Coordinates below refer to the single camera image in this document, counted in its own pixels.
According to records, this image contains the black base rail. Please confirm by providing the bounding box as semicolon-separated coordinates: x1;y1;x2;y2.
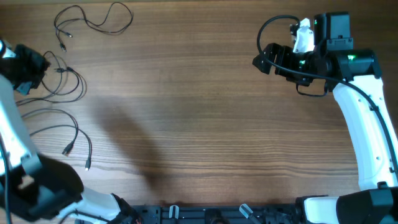
133;204;308;224

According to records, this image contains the thick black USB cable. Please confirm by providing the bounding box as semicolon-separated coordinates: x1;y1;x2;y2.
20;108;93;172

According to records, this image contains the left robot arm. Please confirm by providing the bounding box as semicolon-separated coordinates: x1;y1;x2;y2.
1;41;142;223

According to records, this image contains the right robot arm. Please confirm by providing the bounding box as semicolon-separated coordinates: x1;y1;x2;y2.
240;12;397;223

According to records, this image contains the right camera black cable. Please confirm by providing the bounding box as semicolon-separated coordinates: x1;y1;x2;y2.
256;14;398;175

